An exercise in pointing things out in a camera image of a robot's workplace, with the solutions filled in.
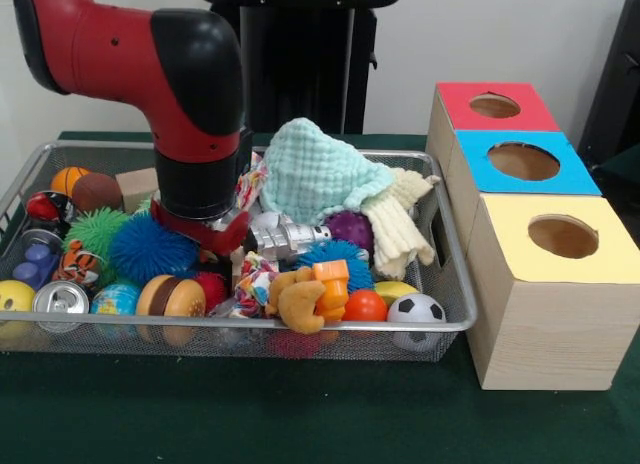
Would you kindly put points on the silver toy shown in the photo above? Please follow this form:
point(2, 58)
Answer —
point(290, 239)

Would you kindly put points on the clear mesh bin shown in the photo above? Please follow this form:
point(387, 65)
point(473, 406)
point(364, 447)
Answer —
point(250, 339)

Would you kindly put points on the large blue spiky ball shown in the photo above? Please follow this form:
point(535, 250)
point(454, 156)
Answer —
point(140, 252)

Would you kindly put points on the cream yellow cloth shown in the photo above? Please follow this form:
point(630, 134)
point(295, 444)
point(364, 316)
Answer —
point(400, 234)

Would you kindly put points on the small soccer ball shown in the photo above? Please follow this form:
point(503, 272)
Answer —
point(415, 309)

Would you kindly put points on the brown burger toy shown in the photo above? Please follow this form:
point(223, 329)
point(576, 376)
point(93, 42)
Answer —
point(172, 296)

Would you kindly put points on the small red ball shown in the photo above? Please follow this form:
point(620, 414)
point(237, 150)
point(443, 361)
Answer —
point(364, 305)

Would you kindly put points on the wooden box with three holes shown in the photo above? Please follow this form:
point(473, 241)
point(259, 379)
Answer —
point(540, 324)

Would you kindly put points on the small brown football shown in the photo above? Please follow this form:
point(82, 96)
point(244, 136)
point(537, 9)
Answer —
point(97, 192)

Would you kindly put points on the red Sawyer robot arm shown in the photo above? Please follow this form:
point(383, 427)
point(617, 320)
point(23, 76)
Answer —
point(140, 64)

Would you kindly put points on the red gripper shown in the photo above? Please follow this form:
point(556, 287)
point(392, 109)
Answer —
point(210, 234)

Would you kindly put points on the brown plush toy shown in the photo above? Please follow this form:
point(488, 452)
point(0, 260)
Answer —
point(297, 304)

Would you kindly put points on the mint green cloth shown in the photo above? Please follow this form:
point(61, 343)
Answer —
point(320, 174)

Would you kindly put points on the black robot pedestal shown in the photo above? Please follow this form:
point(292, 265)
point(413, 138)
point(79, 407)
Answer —
point(300, 74)

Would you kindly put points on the green spiky ball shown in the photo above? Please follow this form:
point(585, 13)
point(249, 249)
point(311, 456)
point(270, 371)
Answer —
point(95, 232)

